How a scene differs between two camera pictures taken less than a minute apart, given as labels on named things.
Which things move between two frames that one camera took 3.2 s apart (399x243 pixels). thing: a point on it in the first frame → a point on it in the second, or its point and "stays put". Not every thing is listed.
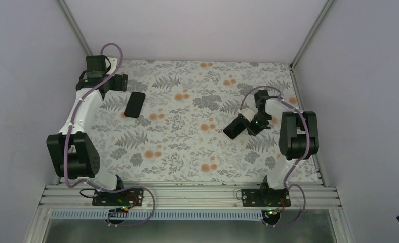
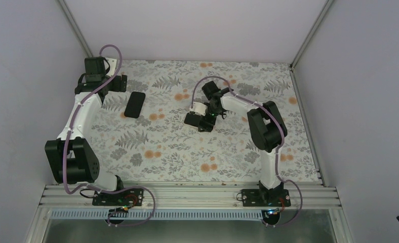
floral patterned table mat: [179, 134] stays put
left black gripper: [117, 86] stays put
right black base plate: [262, 197] stays put
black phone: [235, 128] → [192, 119]
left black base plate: [132, 197] stays put
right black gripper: [253, 131] → [206, 127]
